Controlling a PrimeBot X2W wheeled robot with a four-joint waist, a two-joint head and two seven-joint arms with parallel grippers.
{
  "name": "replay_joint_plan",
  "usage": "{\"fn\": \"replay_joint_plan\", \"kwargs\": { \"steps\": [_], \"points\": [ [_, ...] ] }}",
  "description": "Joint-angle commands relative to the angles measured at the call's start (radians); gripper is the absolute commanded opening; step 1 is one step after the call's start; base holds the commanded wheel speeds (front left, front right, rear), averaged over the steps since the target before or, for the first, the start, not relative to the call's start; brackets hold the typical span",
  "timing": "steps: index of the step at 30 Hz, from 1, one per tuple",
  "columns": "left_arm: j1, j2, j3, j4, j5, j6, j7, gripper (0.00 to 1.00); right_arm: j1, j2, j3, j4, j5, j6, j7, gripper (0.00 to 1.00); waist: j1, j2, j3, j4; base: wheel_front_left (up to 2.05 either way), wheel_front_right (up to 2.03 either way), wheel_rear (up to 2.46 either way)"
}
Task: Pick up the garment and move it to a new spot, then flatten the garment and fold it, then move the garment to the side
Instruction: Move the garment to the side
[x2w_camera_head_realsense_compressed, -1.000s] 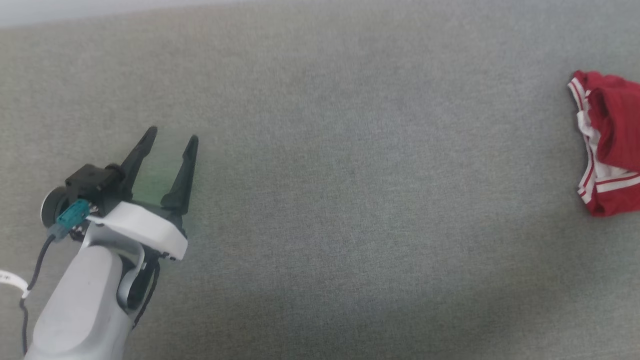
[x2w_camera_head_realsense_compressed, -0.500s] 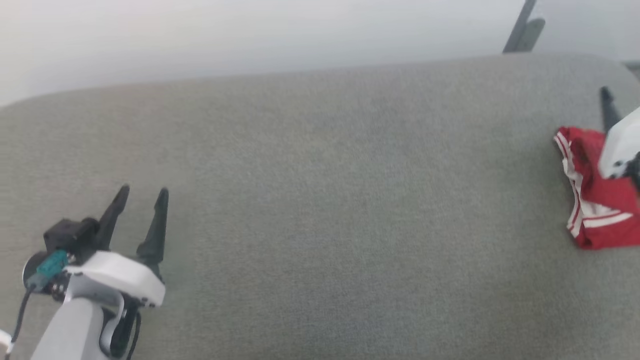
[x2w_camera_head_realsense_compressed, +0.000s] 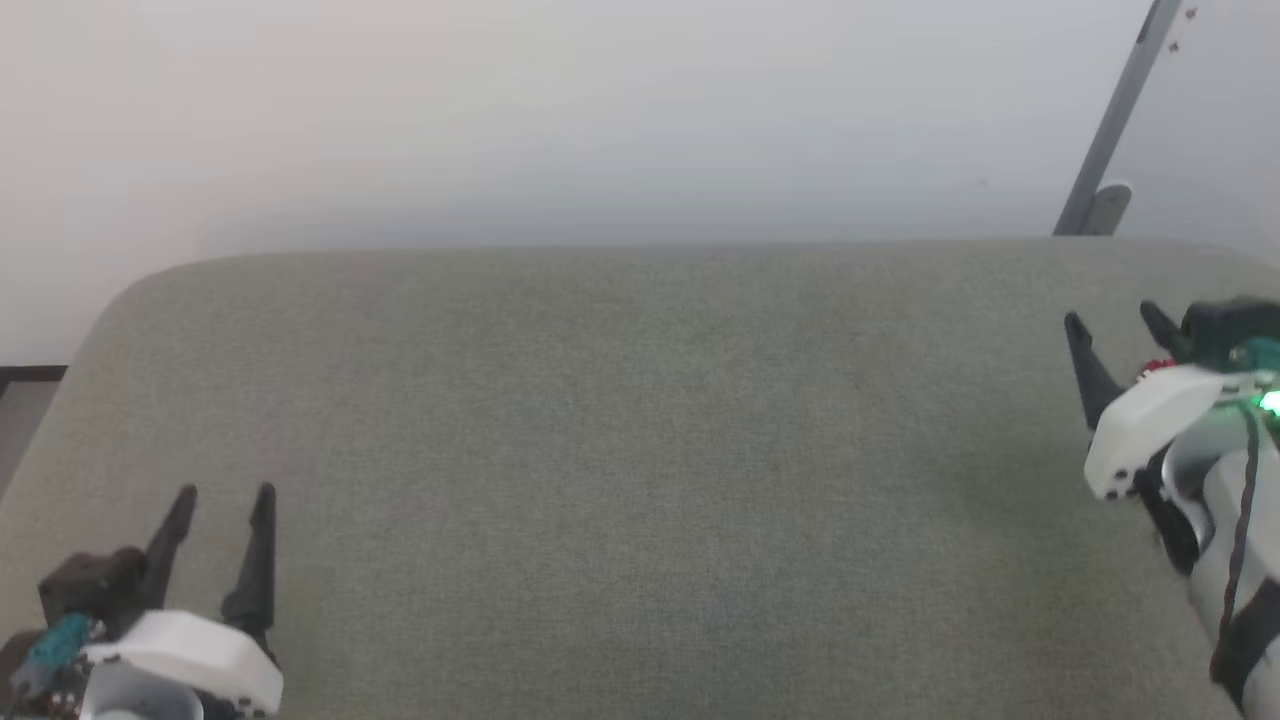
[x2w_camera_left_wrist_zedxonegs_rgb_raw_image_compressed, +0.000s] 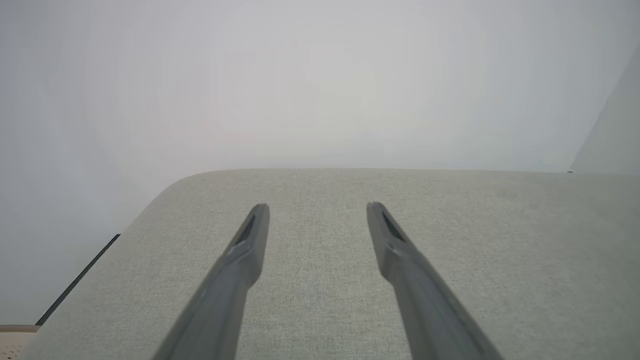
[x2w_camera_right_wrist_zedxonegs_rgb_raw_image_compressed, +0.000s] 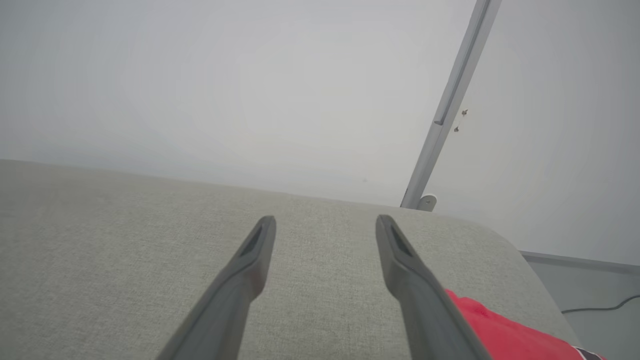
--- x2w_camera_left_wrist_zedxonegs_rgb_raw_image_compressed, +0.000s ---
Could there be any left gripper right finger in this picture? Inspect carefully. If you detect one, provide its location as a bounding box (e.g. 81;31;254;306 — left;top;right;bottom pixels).
366;202;503;360

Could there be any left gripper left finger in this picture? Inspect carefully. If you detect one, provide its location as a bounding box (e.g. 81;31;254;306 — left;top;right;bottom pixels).
152;203;271;360

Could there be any black floor strip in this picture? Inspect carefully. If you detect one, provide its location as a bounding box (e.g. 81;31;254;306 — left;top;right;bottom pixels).
36;233;121;327

